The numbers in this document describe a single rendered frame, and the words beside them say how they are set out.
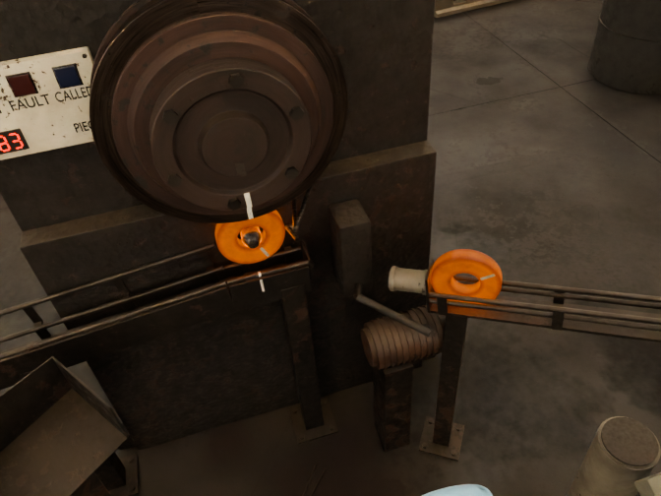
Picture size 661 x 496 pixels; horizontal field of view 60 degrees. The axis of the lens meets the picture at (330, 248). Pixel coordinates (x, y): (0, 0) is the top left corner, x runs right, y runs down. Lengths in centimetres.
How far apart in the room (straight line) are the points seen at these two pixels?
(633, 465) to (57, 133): 131
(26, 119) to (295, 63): 53
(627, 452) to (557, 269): 118
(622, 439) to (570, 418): 64
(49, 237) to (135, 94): 46
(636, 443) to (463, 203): 154
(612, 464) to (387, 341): 54
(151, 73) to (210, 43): 11
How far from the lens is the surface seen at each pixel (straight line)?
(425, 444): 186
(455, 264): 128
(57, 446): 136
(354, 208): 136
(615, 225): 270
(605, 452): 137
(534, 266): 242
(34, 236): 140
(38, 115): 125
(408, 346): 145
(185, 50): 100
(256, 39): 102
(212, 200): 109
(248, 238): 126
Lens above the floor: 165
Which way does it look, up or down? 43 degrees down
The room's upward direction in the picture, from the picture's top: 5 degrees counter-clockwise
